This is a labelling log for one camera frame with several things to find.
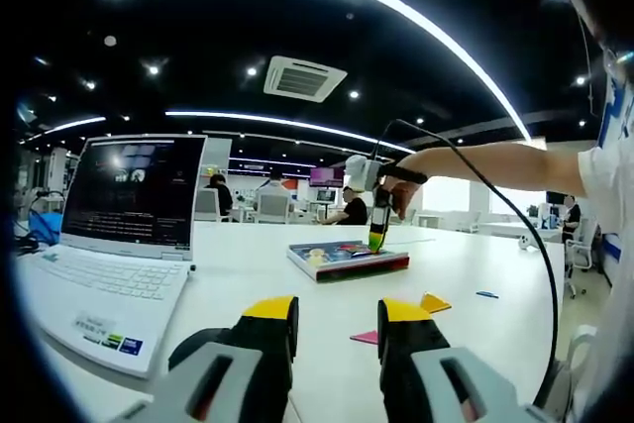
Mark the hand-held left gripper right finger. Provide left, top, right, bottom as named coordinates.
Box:
left=376, top=296, right=557, bottom=423

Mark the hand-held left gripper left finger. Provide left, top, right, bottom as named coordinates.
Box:
left=108, top=294, right=300, bottom=423

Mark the colourful pattern sheet book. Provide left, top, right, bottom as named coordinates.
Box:
left=285, top=240, right=412, bottom=285

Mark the yellow triangle tangram piece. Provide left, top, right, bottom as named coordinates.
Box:
left=418, top=291, right=454, bottom=316

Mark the pink tangram piece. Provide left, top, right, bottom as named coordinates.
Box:
left=349, top=329, right=382, bottom=346

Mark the person's right hand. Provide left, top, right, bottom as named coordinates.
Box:
left=379, top=172, right=426, bottom=222

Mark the white mesh office chair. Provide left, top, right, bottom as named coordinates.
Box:
left=256, top=192, right=292, bottom=225
left=194, top=187, right=223, bottom=223

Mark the thin curved ceiling light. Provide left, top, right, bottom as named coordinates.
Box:
left=164, top=110, right=418, bottom=156

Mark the white ceiling air conditioner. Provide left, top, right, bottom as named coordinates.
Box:
left=262, top=54, right=349, bottom=104

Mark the white laptop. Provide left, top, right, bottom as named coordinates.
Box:
left=23, top=132, right=210, bottom=380

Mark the pink wall screen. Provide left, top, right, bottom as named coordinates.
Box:
left=309, top=165, right=345, bottom=189

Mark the black wrist strap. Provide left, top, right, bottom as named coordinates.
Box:
left=377, top=168, right=430, bottom=185

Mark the thick black cable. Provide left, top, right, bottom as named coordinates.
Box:
left=371, top=118, right=562, bottom=412

